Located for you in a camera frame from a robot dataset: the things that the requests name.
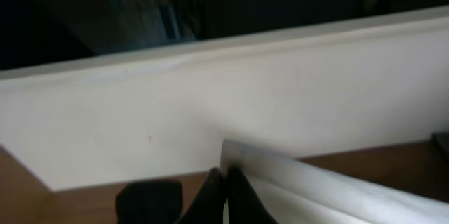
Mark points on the black t-shirt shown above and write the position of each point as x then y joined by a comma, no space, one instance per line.
151,202

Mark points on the white t-shirt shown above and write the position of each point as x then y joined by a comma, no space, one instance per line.
295,192

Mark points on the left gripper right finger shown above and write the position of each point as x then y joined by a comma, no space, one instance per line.
244,206

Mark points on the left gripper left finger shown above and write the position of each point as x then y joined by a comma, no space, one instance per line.
208,205

